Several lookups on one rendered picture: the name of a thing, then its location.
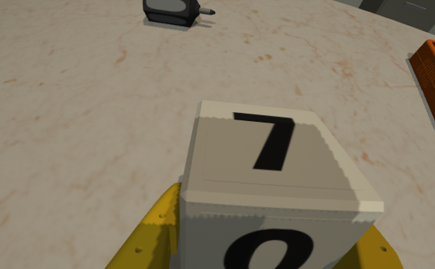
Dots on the black screwdriver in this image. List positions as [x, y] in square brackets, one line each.
[174, 12]

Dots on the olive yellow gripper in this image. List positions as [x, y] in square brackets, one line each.
[156, 237]

